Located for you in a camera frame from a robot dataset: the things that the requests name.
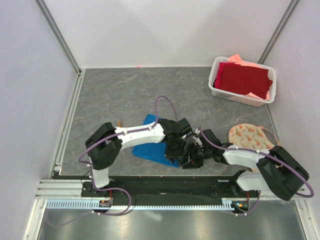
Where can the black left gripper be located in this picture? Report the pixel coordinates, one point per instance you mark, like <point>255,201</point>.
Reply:
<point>179,153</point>

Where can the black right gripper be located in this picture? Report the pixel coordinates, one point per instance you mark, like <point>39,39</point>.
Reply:
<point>194,163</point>

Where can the blue cloth napkin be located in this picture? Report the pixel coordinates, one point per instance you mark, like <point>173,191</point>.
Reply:
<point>153,151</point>

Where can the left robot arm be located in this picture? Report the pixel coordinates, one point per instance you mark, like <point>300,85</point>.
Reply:
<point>108,141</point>

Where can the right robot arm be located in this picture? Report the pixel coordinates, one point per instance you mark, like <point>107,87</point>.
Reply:
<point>278,171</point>

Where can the floral oval placemat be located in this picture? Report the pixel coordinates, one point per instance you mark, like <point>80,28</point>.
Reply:
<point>251,136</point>

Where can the white plastic basket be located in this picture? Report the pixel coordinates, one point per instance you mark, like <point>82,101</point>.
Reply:
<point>248,100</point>

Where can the red cloth in basket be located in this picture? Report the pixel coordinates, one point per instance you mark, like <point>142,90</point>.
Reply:
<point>243,80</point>

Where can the salmon cloth in basket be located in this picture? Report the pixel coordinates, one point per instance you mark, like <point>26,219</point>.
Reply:
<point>236,59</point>

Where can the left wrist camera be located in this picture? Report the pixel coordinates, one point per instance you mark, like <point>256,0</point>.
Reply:
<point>184,127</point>

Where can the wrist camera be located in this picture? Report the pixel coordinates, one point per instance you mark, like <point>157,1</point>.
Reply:
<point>184,127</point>
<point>208,139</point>

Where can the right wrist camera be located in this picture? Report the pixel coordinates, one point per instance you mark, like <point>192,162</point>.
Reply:
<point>208,139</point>

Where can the slotted cable duct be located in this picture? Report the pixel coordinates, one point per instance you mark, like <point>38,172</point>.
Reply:
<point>77,204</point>

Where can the right aluminium corner post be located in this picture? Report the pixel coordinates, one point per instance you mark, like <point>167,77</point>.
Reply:
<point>278,30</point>

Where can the aluminium corner post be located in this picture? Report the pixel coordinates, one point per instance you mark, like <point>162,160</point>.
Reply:
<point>41,4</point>
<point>278,30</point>

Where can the left aluminium corner post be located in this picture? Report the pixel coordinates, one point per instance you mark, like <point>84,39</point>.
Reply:
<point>41,4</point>

